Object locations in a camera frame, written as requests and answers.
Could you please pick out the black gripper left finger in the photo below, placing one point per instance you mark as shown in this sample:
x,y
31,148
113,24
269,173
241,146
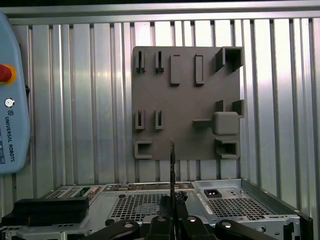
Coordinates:
x,y
160,230

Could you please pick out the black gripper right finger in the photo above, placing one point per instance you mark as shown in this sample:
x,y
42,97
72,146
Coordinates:
x,y
192,230

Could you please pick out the blue RAM stick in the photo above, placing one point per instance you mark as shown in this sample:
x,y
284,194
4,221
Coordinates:
x,y
172,170

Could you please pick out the grey power supply unit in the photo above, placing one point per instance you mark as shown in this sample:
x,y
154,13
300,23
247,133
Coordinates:
x,y
225,192

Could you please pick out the black PC case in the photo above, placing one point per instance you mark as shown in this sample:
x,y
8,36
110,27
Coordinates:
x,y
100,200

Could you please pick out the black plastic case latch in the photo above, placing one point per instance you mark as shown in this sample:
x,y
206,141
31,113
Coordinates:
x,y
50,210

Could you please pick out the grey parts rack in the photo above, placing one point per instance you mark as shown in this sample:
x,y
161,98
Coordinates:
x,y
185,100

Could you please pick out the pale blue teach pendant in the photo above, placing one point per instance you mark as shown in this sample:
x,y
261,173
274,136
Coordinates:
x,y
15,75

